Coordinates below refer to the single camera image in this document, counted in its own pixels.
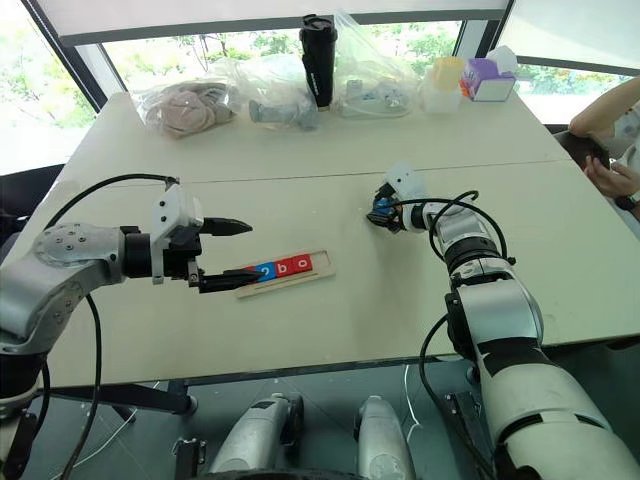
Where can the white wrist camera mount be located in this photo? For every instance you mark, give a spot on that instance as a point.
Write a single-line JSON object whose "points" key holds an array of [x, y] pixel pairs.
{"points": [[406, 180], [172, 210]]}

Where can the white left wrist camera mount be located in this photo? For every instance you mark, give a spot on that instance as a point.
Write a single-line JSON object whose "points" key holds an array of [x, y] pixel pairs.
{"points": [[172, 210]]}

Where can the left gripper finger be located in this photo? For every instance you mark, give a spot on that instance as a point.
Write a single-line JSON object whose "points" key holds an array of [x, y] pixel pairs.
{"points": [[225, 227], [225, 281]]}

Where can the white tissue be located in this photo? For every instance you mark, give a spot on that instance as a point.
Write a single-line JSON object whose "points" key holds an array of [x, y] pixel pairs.
{"points": [[502, 57]]}

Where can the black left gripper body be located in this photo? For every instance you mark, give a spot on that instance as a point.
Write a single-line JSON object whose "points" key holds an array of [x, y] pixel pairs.
{"points": [[182, 255]]}

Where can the black table frame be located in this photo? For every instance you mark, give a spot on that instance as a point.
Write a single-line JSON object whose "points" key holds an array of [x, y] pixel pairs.
{"points": [[140, 397]]}

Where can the white roller blind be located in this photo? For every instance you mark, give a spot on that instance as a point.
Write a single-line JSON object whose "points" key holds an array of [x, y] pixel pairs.
{"points": [[250, 15]]}

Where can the light wooden letter tray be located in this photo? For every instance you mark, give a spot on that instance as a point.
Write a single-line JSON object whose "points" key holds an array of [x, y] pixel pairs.
{"points": [[320, 267]]}

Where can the plastic bag of beige items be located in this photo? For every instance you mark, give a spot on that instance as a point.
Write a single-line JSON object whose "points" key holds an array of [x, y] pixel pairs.
{"points": [[185, 110]]}

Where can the large clear plastic bag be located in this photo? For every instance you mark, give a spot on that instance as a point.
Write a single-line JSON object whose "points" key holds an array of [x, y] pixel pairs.
{"points": [[375, 85]]}

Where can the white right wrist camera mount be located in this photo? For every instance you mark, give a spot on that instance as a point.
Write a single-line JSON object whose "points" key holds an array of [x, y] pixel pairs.
{"points": [[406, 180]]}

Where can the silver rounded left leg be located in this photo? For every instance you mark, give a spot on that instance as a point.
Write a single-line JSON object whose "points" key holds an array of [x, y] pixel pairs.
{"points": [[255, 435]]}

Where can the black travel tumbler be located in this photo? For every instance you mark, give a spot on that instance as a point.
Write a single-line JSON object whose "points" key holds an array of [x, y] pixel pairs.
{"points": [[319, 60]]}

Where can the black window frame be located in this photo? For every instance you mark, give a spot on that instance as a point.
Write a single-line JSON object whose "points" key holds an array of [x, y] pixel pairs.
{"points": [[75, 55]]}

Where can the clear bag with grey tool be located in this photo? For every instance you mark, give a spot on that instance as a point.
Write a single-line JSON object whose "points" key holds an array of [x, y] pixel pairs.
{"points": [[280, 112]]}

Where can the purple tissue box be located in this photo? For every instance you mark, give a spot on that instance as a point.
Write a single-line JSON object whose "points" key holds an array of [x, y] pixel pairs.
{"points": [[492, 85]]}

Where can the red letter b block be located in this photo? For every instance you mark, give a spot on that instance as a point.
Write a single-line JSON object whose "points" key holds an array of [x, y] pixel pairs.
{"points": [[283, 268]]}

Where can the red letter tile r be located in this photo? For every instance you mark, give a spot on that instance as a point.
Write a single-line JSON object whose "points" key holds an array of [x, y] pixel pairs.
{"points": [[250, 270]]}

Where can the white translucent container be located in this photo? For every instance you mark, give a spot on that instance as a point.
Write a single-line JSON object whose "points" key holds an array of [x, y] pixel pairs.
{"points": [[440, 102]]}

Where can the yellow plastic cup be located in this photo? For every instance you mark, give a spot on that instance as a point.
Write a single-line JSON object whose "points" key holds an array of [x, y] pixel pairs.
{"points": [[447, 72]]}

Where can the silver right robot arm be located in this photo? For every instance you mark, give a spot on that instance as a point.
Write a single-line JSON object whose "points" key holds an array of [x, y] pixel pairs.
{"points": [[505, 310]]}

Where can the black wrist watch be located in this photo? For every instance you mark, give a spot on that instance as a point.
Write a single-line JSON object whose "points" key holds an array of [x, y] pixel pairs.
{"points": [[630, 201]]}

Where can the red letter o block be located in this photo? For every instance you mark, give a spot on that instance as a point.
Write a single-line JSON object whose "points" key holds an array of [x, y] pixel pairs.
{"points": [[302, 264]]}

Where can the silver rounded right leg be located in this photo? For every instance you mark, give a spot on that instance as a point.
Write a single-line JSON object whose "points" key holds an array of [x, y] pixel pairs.
{"points": [[382, 440]]}

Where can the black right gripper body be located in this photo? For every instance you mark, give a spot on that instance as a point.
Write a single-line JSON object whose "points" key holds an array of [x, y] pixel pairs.
{"points": [[396, 212]]}

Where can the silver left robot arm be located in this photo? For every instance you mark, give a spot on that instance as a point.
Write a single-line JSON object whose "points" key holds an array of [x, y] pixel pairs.
{"points": [[60, 265]]}

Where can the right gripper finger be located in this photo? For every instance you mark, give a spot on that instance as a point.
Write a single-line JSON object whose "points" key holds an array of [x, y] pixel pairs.
{"points": [[384, 191], [381, 220]]}

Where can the silver rounded leg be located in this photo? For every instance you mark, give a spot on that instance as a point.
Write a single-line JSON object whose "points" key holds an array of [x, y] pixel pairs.
{"points": [[382, 440], [255, 435]]}

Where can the blue letter o block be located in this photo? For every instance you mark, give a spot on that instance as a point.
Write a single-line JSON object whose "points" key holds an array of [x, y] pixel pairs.
{"points": [[267, 271]]}

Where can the person's hand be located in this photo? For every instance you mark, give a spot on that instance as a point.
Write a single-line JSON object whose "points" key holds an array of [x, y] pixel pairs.
{"points": [[612, 180]]}

